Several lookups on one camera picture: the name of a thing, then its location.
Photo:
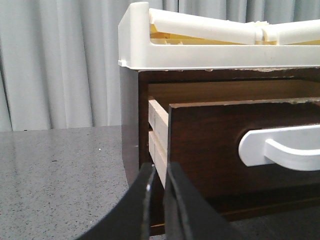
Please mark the white plastic tray on cabinet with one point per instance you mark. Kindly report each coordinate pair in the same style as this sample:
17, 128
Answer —
154, 39

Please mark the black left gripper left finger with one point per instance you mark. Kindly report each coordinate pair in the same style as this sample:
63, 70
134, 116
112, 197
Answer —
130, 218

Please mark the wooden drawer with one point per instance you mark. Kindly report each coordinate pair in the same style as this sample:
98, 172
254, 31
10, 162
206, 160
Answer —
204, 138

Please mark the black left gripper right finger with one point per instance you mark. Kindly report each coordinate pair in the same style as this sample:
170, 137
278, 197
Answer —
188, 216

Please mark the white grey curtain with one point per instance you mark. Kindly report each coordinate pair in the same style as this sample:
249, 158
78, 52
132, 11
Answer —
58, 63

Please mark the white drawer handle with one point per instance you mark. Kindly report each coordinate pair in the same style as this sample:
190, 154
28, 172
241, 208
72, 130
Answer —
295, 147

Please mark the dark wooden drawer cabinet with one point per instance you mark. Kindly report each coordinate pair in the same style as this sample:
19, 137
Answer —
168, 87

